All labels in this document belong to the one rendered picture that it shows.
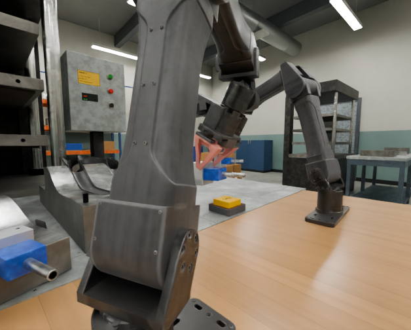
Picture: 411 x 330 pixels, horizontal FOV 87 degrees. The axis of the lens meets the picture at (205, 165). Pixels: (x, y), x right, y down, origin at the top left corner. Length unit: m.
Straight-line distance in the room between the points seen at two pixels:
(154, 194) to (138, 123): 0.06
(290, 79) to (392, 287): 0.55
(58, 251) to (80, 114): 1.01
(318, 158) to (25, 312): 0.66
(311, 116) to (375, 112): 6.20
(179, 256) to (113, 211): 0.06
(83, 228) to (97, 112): 0.98
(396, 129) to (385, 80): 1.20
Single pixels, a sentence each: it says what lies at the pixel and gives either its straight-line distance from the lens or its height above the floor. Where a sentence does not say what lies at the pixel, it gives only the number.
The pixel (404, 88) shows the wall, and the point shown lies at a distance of 6.89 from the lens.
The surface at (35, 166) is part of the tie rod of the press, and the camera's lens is 1.87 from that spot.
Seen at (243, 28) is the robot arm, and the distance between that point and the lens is 0.43.
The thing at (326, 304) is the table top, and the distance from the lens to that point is 0.36.
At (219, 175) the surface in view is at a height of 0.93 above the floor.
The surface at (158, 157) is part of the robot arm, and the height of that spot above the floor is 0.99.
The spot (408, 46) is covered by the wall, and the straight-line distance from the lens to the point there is 7.11.
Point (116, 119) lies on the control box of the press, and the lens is 1.41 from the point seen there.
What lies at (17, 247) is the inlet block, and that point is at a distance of 0.38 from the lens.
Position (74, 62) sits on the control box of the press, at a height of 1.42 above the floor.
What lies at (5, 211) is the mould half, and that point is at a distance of 0.55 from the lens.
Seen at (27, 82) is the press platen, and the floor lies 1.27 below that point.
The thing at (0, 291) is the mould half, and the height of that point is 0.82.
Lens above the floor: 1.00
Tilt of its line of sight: 6 degrees down
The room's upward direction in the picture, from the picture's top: straight up
